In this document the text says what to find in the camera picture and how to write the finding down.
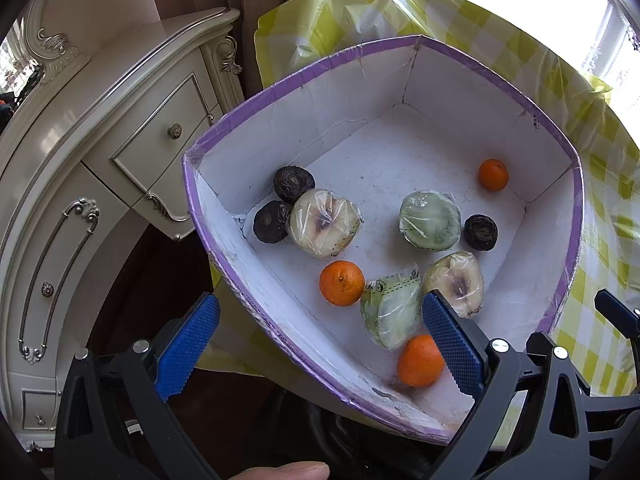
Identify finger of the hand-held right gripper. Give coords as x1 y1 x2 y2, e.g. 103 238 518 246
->
594 288 640 341
592 392 640 466

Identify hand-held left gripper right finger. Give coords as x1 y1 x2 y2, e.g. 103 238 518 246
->
421 289 608 480

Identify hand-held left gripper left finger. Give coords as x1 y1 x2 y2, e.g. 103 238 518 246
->
54 291 222 480

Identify small orange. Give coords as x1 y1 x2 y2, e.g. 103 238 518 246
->
397 334 446 388
319 260 366 307
477 158 510 192

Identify plastic-wrapped apple half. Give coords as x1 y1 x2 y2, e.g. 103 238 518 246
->
286 188 363 259
421 251 485 319

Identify plastic-wrapped green cabbage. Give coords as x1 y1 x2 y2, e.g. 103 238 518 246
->
360 263 425 352
398 190 462 252

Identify dark brown round fruit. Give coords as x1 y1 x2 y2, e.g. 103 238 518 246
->
253 200 293 244
273 165 316 205
462 214 499 252

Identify purple-rimmed white cardboard box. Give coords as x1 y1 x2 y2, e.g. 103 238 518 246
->
181 34 585 447

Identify person's left hand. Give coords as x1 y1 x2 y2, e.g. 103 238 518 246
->
234 461 331 480

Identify yellow checkered plastic tablecloth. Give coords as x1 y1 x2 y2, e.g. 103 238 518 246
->
195 0 640 401

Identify dark clothing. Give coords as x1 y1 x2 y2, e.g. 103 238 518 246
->
190 375 466 480

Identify cream ornate dresser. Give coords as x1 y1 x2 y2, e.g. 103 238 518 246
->
0 7 246 453

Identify sheer floral curtain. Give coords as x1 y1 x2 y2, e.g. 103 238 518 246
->
560 0 640 101

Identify ornate framed mirror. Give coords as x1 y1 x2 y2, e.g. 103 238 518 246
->
0 0 83 131

